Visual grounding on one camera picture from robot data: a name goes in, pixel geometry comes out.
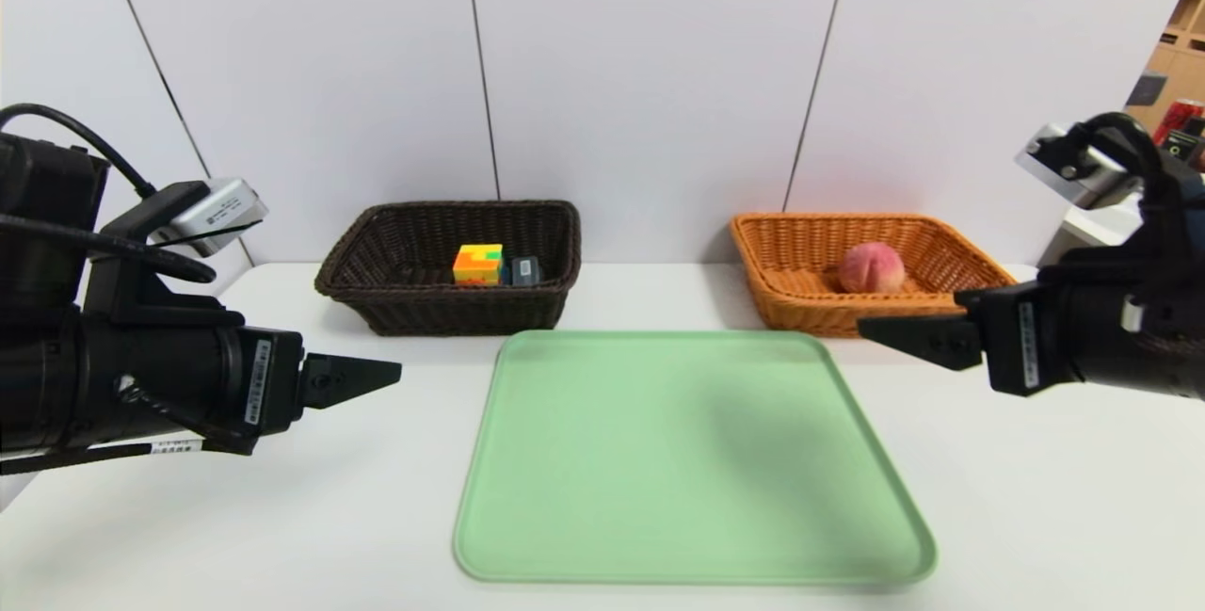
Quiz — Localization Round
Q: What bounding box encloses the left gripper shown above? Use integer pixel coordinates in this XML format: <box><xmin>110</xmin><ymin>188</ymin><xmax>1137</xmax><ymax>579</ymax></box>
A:
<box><xmin>93</xmin><ymin>312</ymin><xmax>403</xmax><ymax>456</ymax></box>

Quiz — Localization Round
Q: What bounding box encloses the colourful puzzle cube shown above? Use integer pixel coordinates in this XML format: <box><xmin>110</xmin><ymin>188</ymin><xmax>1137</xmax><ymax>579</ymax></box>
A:
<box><xmin>453</xmin><ymin>244</ymin><xmax>506</xmax><ymax>287</ymax></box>

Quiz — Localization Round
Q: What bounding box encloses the pink peach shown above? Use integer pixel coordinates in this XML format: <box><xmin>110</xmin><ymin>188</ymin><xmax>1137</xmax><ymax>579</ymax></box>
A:
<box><xmin>838</xmin><ymin>242</ymin><xmax>907</xmax><ymax>295</ymax></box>

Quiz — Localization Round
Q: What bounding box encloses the dark brown wicker basket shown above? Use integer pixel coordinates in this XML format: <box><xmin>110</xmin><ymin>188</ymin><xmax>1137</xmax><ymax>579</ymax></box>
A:
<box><xmin>314</xmin><ymin>201</ymin><xmax>582</xmax><ymax>337</ymax></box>

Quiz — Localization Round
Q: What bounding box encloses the orange wicker basket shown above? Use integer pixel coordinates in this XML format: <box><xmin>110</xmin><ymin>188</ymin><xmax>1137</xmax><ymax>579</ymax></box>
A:
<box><xmin>731</xmin><ymin>213</ymin><xmax>1020</xmax><ymax>340</ymax></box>

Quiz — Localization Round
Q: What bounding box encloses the green plastic tray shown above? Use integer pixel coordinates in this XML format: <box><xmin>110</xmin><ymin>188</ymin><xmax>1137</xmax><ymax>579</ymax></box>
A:
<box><xmin>452</xmin><ymin>330</ymin><xmax>938</xmax><ymax>586</ymax></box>

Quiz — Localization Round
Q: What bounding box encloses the white side table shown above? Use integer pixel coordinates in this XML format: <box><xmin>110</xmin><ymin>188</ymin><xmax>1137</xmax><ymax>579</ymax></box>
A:
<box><xmin>1036</xmin><ymin>192</ymin><xmax>1145</xmax><ymax>268</ymax></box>

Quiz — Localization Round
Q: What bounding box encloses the red can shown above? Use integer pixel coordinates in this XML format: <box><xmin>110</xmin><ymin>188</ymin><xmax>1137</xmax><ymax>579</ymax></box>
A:
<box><xmin>1153</xmin><ymin>98</ymin><xmax>1205</xmax><ymax>146</ymax></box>

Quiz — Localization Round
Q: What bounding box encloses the wooden shelf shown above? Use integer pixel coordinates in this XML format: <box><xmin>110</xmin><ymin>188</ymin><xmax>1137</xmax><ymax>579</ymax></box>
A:
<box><xmin>1111</xmin><ymin>0</ymin><xmax>1205</xmax><ymax>146</ymax></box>

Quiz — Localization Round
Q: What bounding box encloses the thin labelled black cable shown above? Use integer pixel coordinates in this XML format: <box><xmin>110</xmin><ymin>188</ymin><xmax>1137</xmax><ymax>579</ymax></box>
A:
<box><xmin>0</xmin><ymin>437</ymin><xmax>255</xmax><ymax>477</ymax></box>

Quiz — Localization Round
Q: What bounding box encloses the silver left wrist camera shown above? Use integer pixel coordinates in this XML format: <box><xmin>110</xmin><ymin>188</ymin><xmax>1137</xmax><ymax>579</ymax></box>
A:
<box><xmin>151</xmin><ymin>178</ymin><xmax>269</xmax><ymax>257</ymax></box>

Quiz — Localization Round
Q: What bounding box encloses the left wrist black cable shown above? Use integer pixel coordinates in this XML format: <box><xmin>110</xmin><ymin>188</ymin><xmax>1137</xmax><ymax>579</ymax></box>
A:
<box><xmin>0</xmin><ymin>103</ymin><xmax>217</xmax><ymax>284</ymax></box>

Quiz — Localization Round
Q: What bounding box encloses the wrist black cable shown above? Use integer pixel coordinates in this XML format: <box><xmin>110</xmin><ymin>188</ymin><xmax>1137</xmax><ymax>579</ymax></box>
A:
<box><xmin>1073</xmin><ymin>112</ymin><xmax>1182</xmax><ymax>217</ymax></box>
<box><xmin>0</xmin><ymin>103</ymin><xmax>217</xmax><ymax>284</ymax></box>

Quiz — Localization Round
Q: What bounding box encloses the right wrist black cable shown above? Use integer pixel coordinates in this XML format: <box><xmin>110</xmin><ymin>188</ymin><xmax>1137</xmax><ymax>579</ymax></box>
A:
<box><xmin>1073</xmin><ymin>112</ymin><xmax>1182</xmax><ymax>217</ymax></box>

